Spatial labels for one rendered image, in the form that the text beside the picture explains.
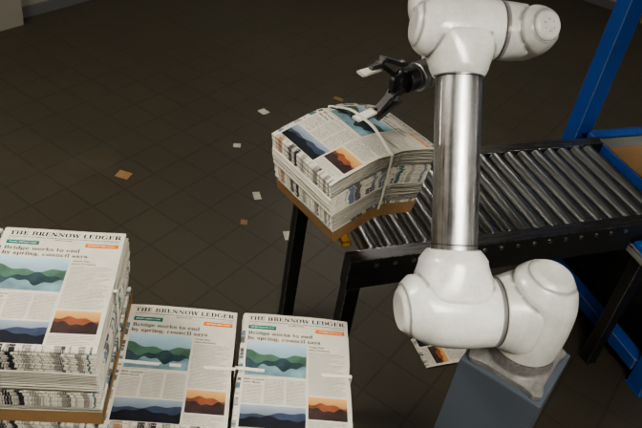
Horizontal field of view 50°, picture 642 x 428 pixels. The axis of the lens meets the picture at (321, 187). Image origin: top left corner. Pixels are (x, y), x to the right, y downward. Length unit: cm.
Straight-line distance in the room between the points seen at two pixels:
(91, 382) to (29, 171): 238
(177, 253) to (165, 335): 147
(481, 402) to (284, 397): 46
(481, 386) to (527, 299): 28
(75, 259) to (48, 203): 192
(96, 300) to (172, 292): 152
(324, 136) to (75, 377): 93
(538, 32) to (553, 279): 52
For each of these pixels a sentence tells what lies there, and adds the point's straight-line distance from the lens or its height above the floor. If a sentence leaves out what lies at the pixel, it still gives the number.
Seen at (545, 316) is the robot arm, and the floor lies 121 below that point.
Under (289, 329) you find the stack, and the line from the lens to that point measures 187.
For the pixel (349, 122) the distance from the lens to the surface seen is 204.
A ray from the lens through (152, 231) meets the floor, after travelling 340.
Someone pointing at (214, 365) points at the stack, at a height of 83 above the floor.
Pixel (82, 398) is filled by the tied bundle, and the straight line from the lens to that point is 162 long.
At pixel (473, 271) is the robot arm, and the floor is 127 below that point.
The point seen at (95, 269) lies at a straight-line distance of 167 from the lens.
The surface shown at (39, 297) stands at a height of 107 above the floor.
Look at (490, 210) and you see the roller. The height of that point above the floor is 79.
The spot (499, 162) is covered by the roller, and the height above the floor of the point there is 79.
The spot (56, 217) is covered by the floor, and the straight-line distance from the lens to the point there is 352.
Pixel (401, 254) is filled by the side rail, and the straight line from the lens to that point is 220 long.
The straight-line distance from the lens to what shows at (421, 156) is 206.
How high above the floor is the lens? 221
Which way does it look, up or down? 36 degrees down
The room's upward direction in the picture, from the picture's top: 10 degrees clockwise
